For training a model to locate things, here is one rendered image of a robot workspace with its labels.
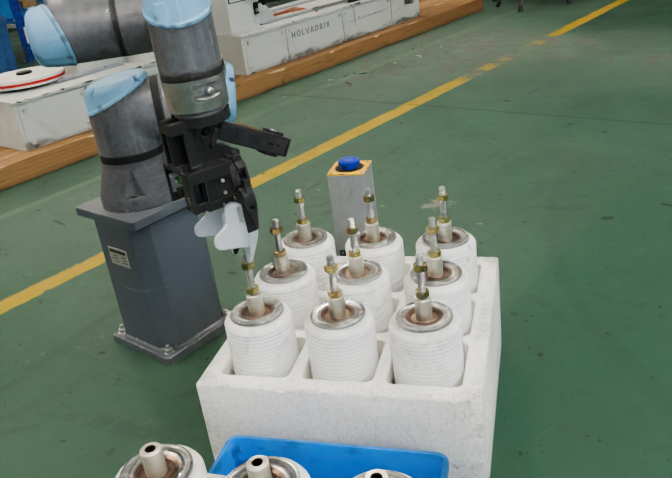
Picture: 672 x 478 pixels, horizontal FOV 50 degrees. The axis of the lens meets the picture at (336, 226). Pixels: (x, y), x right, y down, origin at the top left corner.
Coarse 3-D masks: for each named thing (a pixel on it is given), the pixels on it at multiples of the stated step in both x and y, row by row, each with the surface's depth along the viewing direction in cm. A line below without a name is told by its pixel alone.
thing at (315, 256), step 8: (328, 240) 120; (288, 248) 119; (312, 248) 118; (320, 248) 118; (328, 248) 119; (288, 256) 118; (296, 256) 117; (304, 256) 117; (312, 256) 118; (320, 256) 118; (312, 264) 118; (320, 264) 119; (320, 272) 119; (320, 280) 120; (320, 288) 120
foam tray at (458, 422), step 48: (480, 288) 113; (384, 336) 104; (480, 336) 101; (240, 384) 98; (288, 384) 96; (336, 384) 95; (384, 384) 94; (480, 384) 91; (240, 432) 101; (288, 432) 98; (336, 432) 96; (384, 432) 94; (432, 432) 92; (480, 432) 90
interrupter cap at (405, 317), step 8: (408, 304) 97; (432, 304) 96; (440, 304) 96; (400, 312) 95; (408, 312) 95; (432, 312) 95; (440, 312) 94; (448, 312) 94; (400, 320) 94; (408, 320) 93; (416, 320) 94; (432, 320) 93; (440, 320) 92; (448, 320) 92; (408, 328) 91; (416, 328) 91; (424, 328) 91; (432, 328) 91; (440, 328) 91
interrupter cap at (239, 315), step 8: (240, 304) 103; (264, 304) 102; (272, 304) 102; (280, 304) 101; (232, 312) 101; (240, 312) 101; (248, 312) 101; (272, 312) 99; (280, 312) 99; (232, 320) 99; (240, 320) 99; (248, 320) 98; (256, 320) 98; (264, 320) 98; (272, 320) 98
